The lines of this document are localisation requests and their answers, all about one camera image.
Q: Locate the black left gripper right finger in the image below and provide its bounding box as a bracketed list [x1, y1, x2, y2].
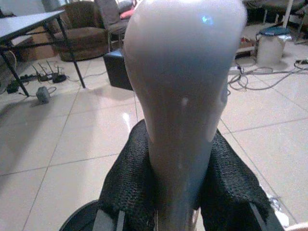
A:
[199, 129, 285, 231]

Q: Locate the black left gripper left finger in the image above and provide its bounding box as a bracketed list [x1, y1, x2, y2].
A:
[93, 119, 157, 231]

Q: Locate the white plastic dustpan handle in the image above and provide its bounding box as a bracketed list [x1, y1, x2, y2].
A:
[123, 0, 248, 231]

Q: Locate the white floor fan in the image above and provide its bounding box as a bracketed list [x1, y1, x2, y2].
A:
[0, 50, 17, 95]

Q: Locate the white crumpled paper litter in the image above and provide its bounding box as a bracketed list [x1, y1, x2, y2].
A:
[269, 194, 290, 227]

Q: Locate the black cube ottoman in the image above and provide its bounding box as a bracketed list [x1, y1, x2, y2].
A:
[103, 49, 133, 91]

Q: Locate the grey power adapter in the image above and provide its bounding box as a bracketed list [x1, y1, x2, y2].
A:
[36, 86, 51, 104]

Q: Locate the black router with antennas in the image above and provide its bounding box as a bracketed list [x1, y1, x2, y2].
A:
[32, 62, 52, 82]
[46, 60, 67, 84]

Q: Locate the white bucket with teal lid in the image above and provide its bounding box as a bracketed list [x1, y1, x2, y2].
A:
[255, 26, 293, 65]

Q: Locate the brown upholstered armchair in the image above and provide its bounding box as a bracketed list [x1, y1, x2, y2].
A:
[51, 2, 109, 62]

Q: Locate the black power adapter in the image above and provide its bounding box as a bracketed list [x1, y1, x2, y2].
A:
[6, 80, 20, 94]

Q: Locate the brown cardboard box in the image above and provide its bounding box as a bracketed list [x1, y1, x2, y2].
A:
[12, 26, 60, 61]

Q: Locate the pink cushion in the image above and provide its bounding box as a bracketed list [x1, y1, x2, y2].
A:
[119, 10, 134, 20]

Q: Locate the grey fabric chair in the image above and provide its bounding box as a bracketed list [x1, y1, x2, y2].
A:
[95, 0, 132, 52]

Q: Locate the grey table with black legs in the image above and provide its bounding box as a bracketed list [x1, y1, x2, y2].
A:
[0, 10, 87, 97]

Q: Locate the white floor cable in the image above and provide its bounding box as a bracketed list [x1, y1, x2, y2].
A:
[227, 64, 308, 92]

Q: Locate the black cable plug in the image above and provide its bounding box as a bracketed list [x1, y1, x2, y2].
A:
[295, 59, 308, 71]

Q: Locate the white frame post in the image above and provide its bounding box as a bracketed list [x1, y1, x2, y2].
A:
[282, 0, 295, 28]

